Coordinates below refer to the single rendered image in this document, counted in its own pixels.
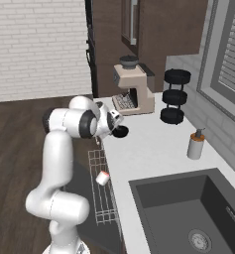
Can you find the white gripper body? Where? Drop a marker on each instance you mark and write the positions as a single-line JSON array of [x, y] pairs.
[[113, 121]]

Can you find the black three-tier stand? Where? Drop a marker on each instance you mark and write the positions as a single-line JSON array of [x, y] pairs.
[[175, 96]]

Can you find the grey soap dispenser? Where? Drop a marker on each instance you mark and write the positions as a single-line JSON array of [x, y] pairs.
[[195, 147]]

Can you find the black bowl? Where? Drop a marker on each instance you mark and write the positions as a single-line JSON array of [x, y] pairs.
[[121, 132]]

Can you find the white cup with red rim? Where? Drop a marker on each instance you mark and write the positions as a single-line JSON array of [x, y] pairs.
[[102, 178]]

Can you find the dark grey sink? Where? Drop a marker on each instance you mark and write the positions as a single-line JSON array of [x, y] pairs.
[[188, 215]]

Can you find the window with grey blinds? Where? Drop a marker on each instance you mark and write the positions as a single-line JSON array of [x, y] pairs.
[[226, 56]]

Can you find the beige coffee machine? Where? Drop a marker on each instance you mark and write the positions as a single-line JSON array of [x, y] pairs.
[[135, 86]]

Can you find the dark brown tall cupboard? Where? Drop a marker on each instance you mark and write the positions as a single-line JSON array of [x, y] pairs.
[[162, 29]]

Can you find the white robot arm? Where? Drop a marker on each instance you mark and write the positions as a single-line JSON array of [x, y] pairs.
[[58, 158]]

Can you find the dark dishwasher door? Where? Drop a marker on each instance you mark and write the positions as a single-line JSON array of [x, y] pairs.
[[76, 185]]

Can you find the black built-in oven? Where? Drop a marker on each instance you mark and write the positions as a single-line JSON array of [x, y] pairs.
[[91, 49]]

